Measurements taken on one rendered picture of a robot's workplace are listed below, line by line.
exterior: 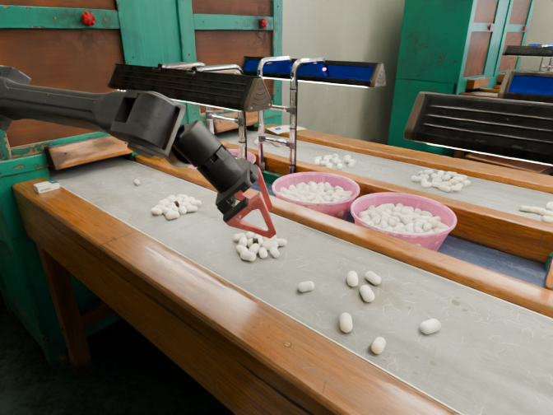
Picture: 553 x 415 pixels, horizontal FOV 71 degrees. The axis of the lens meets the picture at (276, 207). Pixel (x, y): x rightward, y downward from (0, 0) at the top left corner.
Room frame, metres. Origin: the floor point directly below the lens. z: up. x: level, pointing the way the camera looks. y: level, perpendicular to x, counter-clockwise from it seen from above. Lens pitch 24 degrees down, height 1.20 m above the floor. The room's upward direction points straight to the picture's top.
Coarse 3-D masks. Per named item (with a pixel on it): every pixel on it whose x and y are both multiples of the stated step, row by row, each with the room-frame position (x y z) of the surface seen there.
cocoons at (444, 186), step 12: (264, 144) 1.65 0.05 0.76; (276, 144) 1.67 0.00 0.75; (324, 156) 1.47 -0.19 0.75; (336, 156) 1.48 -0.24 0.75; (348, 156) 1.47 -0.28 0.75; (420, 180) 1.21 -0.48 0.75; (432, 180) 1.21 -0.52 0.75; (444, 180) 1.23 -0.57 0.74; (456, 180) 1.19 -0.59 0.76; (468, 180) 1.19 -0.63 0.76; (552, 204) 0.99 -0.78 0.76; (552, 216) 0.93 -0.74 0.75
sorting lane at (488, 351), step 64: (128, 192) 1.13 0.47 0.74; (192, 192) 1.13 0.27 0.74; (192, 256) 0.75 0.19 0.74; (256, 256) 0.75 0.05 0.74; (320, 256) 0.75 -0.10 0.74; (384, 256) 0.75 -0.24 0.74; (320, 320) 0.53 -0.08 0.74; (384, 320) 0.53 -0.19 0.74; (448, 320) 0.53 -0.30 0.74; (512, 320) 0.53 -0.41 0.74; (448, 384) 0.40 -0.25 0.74; (512, 384) 0.40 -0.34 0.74
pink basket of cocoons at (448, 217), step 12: (360, 204) 1.01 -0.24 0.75; (372, 204) 1.03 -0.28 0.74; (384, 204) 1.04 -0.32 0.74; (420, 204) 1.02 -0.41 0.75; (432, 204) 0.99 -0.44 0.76; (444, 216) 0.94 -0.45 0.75; (372, 228) 0.83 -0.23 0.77; (408, 240) 0.80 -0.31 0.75; (420, 240) 0.80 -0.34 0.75; (432, 240) 0.81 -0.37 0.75
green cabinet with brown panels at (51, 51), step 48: (0, 0) 1.23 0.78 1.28; (48, 0) 1.33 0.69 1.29; (96, 0) 1.44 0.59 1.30; (144, 0) 1.57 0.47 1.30; (192, 0) 1.73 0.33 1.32; (240, 0) 1.94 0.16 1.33; (0, 48) 1.21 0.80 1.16; (48, 48) 1.30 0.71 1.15; (96, 48) 1.42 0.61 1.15; (144, 48) 1.55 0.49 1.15; (192, 48) 1.70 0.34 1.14; (240, 48) 1.93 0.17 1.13; (0, 144) 1.14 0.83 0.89; (48, 144) 1.24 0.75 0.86
